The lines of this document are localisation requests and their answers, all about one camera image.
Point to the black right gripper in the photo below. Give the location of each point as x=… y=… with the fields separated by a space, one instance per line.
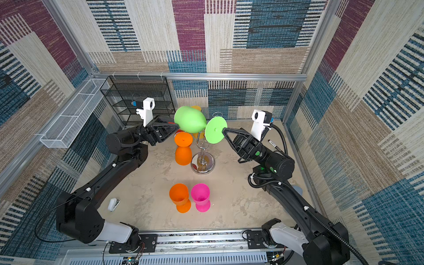
x=245 y=147

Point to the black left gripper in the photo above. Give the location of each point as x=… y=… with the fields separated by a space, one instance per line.
x=151 y=135

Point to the green plastic wine glass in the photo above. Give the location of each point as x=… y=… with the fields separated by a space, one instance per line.
x=193 y=121

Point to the orange wine glass front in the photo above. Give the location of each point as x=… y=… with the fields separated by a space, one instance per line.
x=183 y=154

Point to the orange wine glass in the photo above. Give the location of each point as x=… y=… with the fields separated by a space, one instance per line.
x=179 y=194
x=183 y=154

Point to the pink plastic wine glass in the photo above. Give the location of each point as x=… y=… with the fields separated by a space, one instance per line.
x=201 y=195

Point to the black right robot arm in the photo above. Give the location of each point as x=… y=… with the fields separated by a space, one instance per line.
x=317 y=240

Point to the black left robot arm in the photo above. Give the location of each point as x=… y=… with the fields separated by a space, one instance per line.
x=77 y=213

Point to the yellow plastic wine glass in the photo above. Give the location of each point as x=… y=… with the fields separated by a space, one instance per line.
x=198 y=132

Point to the chrome wine glass rack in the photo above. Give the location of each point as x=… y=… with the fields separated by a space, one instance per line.
x=203 y=162

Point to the black mesh shelf rack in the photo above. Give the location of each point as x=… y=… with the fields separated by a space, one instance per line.
x=125 y=94

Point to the black marker pen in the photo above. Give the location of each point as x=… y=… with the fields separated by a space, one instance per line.
x=274 y=145

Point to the blue grey sponge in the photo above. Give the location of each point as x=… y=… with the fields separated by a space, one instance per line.
x=298 y=189

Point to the white stapler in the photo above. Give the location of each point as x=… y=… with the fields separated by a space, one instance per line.
x=113 y=203

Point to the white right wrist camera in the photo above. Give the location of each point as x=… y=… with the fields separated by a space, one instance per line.
x=262 y=123

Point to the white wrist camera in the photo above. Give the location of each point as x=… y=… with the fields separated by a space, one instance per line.
x=262 y=123
x=144 y=109

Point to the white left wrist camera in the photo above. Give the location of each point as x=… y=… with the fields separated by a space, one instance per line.
x=144 y=109

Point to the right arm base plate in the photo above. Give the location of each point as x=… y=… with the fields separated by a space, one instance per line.
x=255 y=240

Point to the aluminium mounting rail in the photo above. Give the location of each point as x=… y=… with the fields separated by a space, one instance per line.
x=184 y=247

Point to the white wire mesh basket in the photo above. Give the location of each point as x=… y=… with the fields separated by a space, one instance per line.
x=65 y=128

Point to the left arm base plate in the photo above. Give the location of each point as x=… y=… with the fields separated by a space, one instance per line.
x=146 y=243

